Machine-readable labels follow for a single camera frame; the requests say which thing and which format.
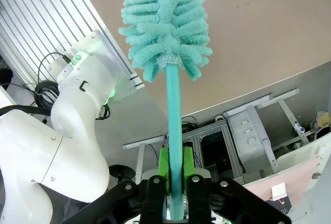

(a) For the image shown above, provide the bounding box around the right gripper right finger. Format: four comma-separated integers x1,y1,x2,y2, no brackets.
182,145,291,224

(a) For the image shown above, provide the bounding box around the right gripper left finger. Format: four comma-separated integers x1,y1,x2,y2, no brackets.
62,146,171,224

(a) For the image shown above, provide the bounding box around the teal chenille duster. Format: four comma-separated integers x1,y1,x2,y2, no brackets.
118,0,213,221

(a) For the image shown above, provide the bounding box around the grey desk with white legs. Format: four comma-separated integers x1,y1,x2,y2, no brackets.
121,135,168,183

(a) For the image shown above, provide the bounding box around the black computer tower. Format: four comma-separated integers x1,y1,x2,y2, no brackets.
200,130,233,175

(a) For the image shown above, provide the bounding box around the black round stand base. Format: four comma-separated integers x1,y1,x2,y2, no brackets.
108,164,137,183

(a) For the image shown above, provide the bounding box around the grey drawer cabinet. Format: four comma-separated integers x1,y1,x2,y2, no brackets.
227,104,267,157

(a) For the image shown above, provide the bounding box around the small white pink card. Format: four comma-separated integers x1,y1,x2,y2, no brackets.
270,182,288,200

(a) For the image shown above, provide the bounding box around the aluminium robot mounting plate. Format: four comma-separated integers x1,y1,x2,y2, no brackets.
90,29,145,103

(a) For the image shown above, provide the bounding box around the black dotted circuit board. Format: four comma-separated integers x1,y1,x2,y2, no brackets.
266,195,293,216

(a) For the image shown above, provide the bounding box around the pink partition board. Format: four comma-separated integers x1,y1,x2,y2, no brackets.
243,155,324,224

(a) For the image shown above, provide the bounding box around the yellow foam piece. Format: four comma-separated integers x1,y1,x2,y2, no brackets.
319,112,331,128

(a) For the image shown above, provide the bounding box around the ribbed aluminium profile platform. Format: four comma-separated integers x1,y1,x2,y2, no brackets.
0,0,109,90

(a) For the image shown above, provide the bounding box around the white desk frame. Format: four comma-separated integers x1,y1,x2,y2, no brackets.
222,88,311,174

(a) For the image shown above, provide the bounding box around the black coiled cable bundle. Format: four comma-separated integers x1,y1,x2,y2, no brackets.
33,52,70,111

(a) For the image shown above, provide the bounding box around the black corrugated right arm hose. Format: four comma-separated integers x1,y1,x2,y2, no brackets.
0,104,54,117

